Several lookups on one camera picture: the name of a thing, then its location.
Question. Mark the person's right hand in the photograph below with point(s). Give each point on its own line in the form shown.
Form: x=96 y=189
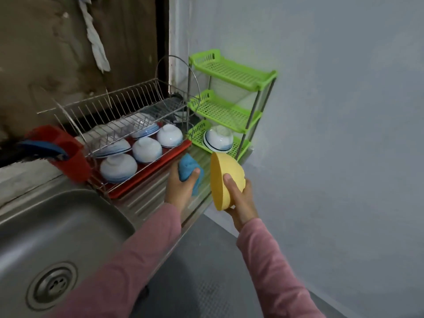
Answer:
x=244 y=205

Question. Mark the person's left hand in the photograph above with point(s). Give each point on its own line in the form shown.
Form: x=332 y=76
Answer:
x=180 y=192

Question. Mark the blue cleaning cloth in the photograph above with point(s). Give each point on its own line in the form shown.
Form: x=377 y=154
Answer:
x=187 y=165

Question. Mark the stack of white bowls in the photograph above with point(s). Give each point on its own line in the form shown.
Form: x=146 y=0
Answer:
x=220 y=135

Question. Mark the blue rice paddle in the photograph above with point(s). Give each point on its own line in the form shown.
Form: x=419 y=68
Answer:
x=43 y=149

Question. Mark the person's left forearm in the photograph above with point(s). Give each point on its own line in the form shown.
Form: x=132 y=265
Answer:
x=119 y=275

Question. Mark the person's right forearm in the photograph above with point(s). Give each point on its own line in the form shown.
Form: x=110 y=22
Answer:
x=275 y=275

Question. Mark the red plastic cutlery cup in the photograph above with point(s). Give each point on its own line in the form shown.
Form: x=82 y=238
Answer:
x=69 y=159

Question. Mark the green plastic shelf rack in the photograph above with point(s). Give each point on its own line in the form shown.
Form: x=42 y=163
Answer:
x=228 y=69

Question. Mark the stainless steel sink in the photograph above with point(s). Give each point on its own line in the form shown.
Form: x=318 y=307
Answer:
x=46 y=228

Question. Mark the white hanging cloth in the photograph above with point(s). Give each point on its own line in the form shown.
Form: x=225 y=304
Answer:
x=96 y=36

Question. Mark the weathered wooden board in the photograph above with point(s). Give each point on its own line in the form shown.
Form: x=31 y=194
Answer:
x=40 y=63

